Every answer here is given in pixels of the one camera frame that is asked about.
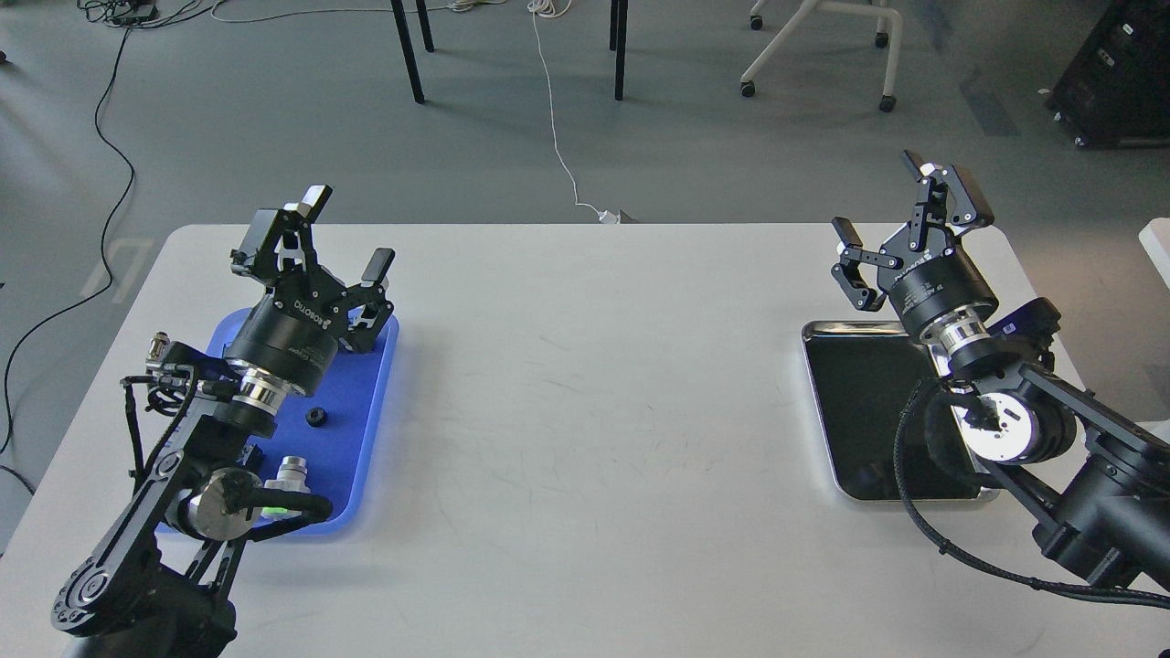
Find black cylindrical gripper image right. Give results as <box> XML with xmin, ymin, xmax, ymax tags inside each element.
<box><xmin>831</xmin><ymin>150</ymin><xmax>999</xmax><ymax>343</ymax></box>

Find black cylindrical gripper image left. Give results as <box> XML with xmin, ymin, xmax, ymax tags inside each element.
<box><xmin>223</xmin><ymin>185</ymin><xmax>395</xmax><ymax>397</ymax></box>

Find small black gear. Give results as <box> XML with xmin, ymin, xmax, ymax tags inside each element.
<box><xmin>304</xmin><ymin>407</ymin><xmax>329</xmax><ymax>429</ymax></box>

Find silver metal tray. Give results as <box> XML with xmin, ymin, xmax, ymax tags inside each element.
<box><xmin>801</xmin><ymin>320</ymin><xmax>998</xmax><ymax>503</ymax></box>

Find blue plastic tray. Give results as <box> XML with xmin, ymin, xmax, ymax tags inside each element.
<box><xmin>154</xmin><ymin>307</ymin><xmax>400</xmax><ymax>536</ymax></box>

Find white rolling chair base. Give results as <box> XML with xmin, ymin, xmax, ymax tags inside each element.
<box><xmin>739</xmin><ymin>1</ymin><xmax>906</xmax><ymax>115</ymax></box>

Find black equipment case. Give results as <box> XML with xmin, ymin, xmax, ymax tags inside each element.
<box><xmin>1046</xmin><ymin>1</ymin><xmax>1169</xmax><ymax>148</ymax></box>

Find white object right edge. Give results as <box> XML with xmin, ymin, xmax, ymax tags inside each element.
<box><xmin>1138</xmin><ymin>218</ymin><xmax>1170</xmax><ymax>287</ymax></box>

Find black table legs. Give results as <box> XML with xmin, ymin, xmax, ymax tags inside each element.
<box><xmin>390</xmin><ymin>0</ymin><xmax>629</xmax><ymax>104</ymax></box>

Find silver green push button switch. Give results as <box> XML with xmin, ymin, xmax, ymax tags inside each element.
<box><xmin>261</xmin><ymin>455</ymin><xmax>311</xmax><ymax>521</ymax></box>

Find black cable on floor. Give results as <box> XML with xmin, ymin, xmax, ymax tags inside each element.
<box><xmin>0</xmin><ymin>0</ymin><xmax>211</xmax><ymax>494</ymax></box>

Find white cable on floor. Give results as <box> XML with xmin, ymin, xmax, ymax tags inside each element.
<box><xmin>527</xmin><ymin>0</ymin><xmax>621</xmax><ymax>222</ymax></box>

